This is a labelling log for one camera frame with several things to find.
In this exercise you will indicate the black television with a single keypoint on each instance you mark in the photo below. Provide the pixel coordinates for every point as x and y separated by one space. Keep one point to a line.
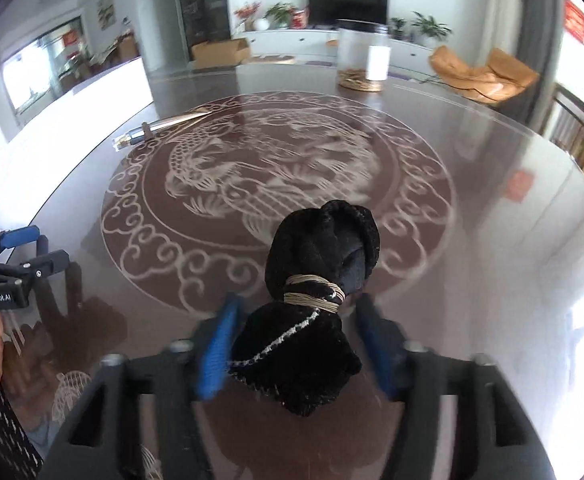
347 6

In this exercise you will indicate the large green potted plant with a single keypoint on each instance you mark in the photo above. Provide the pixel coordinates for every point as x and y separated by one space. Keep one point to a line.
429 25

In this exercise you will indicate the black perforated board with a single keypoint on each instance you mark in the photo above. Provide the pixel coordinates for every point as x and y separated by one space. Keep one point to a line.
1 435

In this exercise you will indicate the red wall hanging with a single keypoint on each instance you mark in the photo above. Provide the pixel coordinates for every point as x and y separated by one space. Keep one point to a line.
575 20

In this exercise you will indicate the wooden chair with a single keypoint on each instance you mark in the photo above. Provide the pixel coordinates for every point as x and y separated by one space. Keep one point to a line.
574 130

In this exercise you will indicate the dark display cabinet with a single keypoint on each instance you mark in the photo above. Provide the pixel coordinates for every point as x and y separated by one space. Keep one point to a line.
204 5

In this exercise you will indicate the white round vase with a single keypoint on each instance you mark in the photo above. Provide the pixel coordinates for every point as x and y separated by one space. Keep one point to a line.
261 24

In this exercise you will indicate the small green potted plant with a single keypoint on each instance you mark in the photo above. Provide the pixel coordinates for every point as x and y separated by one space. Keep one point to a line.
397 27

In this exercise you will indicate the framed wall painting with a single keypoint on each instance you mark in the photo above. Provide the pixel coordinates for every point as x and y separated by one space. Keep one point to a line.
105 10

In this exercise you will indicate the white television cabinet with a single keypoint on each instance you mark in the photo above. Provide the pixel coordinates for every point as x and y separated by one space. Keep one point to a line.
292 45

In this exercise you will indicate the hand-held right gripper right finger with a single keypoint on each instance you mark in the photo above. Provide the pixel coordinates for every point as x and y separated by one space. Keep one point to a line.
379 350

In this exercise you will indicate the red flower arrangement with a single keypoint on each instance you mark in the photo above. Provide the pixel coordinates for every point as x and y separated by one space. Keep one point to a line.
247 12

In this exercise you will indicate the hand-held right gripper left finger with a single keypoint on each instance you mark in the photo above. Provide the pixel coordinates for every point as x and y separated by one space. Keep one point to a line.
216 355

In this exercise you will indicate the red gift bag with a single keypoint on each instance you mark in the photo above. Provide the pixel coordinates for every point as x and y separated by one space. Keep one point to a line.
299 17

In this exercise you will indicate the clear plastic snack jar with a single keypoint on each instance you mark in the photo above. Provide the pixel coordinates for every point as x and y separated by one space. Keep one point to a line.
362 55

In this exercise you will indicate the orange lounge chair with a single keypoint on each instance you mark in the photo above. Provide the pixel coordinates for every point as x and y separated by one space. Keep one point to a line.
482 77

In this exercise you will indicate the brown cardboard box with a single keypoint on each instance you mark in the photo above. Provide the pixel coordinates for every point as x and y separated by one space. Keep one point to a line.
219 52

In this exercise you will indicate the covered floor air conditioner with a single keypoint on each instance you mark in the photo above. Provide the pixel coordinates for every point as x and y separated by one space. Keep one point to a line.
504 15

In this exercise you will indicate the silver metal rod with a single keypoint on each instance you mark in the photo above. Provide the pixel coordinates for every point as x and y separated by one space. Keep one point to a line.
166 124

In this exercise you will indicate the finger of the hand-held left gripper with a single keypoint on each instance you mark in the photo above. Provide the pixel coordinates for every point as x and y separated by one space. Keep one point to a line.
46 262
19 235

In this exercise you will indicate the red door decoration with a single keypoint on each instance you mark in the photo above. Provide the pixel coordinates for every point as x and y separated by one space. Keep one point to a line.
70 37

